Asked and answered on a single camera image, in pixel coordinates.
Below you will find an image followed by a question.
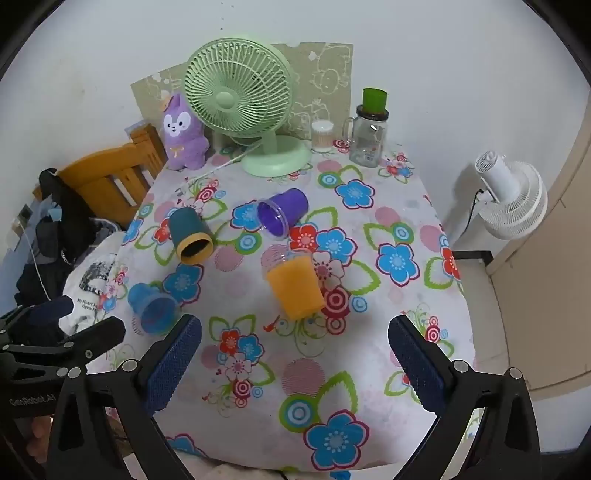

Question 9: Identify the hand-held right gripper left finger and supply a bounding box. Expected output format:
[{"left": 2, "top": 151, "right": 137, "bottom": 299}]
[{"left": 46, "top": 314, "right": 204, "bottom": 480}]

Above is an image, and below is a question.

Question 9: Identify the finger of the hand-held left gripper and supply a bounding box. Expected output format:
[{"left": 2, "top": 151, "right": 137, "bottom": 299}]
[{"left": 55, "top": 316, "right": 127, "bottom": 367}]

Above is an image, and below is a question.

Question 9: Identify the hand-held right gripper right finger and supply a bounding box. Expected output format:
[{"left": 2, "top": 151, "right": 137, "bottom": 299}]
[{"left": 388, "top": 314, "right": 543, "bottom": 480}]

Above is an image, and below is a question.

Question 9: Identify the orange cup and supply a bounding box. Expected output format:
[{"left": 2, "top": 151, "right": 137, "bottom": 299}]
[{"left": 262, "top": 249, "right": 326, "bottom": 320}]

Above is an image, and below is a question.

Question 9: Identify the blue cup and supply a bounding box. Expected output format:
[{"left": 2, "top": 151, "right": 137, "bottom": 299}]
[{"left": 128, "top": 282, "right": 181, "bottom": 336}]

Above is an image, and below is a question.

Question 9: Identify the dark teal cup yellow rim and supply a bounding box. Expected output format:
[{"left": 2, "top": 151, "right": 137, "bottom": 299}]
[{"left": 168, "top": 206, "right": 215, "bottom": 265}]

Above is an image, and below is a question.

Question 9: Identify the purple cup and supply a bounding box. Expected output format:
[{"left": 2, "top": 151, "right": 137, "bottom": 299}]
[{"left": 256, "top": 188, "right": 309, "bottom": 240}]

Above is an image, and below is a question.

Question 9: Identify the green cup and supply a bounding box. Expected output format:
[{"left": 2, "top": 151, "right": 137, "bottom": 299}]
[{"left": 361, "top": 88, "right": 389, "bottom": 114}]

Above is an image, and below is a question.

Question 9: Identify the person's left hand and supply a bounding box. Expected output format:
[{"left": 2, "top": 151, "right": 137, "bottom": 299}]
[{"left": 27, "top": 415, "right": 52, "bottom": 462}]

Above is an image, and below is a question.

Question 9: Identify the white printed shirt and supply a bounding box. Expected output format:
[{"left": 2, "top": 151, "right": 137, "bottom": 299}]
[{"left": 62, "top": 231, "right": 127, "bottom": 333}]

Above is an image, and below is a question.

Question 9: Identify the pile of dark clothes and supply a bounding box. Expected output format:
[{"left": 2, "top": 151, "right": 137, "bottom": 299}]
[{"left": 14, "top": 168, "right": 125, "bottom": 333}]

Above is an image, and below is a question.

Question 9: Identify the floral tablecloth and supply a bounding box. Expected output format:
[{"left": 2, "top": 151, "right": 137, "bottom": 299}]
[{"left": 85, "top": 138, "right": 481, "bottom": 476}]

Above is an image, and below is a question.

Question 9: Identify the wooden chair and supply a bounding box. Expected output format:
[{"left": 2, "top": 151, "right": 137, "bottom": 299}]
[
  {"left": 130, "top": 124, "right": 168, "bottom": 176},
  {"left": 58, "top": 141, "right": 155, "bottom": 227}
]

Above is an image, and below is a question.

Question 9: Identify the white fan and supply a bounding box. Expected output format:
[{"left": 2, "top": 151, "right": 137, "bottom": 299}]
[{"left": 475, "top": 150, "right": 549, "bottom": 240}]

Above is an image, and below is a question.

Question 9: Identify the purple plush toy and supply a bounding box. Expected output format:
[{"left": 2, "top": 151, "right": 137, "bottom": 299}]
[{"left": 161, "top": 91, "right": 211, "bottom": 171}]

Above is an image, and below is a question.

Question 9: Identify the cotton swab container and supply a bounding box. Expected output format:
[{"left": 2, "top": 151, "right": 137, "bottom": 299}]
[{"left": 311, "top": 119, "right": 335, "bottom": 154}]

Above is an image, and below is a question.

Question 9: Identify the green desk fan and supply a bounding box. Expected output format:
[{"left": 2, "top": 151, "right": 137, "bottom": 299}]
[{"left": 184, "top": 38, "right": 312, "bottom": 178}]

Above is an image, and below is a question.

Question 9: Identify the thin white cable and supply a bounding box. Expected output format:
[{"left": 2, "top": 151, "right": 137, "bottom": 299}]
[{"left": 23, "top": 226, "right": 49, "bottom": 301}]

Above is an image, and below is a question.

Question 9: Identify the black fan cable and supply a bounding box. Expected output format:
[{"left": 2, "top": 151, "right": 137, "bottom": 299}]
[{"left": 455, "top": 187, "right": 485, "bottom": 250}]

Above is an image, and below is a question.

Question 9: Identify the white fan cable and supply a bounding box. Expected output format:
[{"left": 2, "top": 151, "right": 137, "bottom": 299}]
[{"left": 175, "top": 142, "right": 264, "bottom": 192}]

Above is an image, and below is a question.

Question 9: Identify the clear glass jar with handle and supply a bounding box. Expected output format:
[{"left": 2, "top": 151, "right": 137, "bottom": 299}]
[{"left": 342, "top": 105, "right": 389, "bottom": 167}]

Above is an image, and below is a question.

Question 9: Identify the cartoon printed wall sheet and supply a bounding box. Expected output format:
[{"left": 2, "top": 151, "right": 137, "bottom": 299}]
[{"left": 130, "top": 41, "right": 355, "bottom": 141}]

